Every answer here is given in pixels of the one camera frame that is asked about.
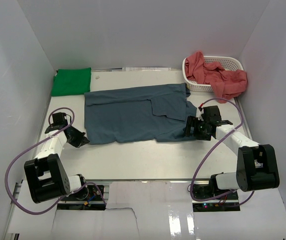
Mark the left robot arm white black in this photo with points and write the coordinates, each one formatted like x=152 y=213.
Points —
x=45 y=174

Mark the white perforated plastic basket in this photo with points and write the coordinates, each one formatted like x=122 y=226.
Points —
x=228 y=63

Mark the red t shirt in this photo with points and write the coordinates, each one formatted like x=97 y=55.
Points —
x=226 y=84

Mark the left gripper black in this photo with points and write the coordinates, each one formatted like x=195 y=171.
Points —
x=81 y=140

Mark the blue t shirt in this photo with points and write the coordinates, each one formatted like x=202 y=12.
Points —
x=157 y=112

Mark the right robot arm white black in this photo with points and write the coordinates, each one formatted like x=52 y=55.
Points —
x=256 y=163

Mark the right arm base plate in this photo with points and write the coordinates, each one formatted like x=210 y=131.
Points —
x=226 y=203

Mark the folded green t shirt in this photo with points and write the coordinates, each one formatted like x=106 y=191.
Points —
x=71 y=82

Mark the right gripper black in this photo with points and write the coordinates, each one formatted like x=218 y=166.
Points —
x=192 y=121

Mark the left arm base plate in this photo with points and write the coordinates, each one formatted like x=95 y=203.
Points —
x=88 y=199

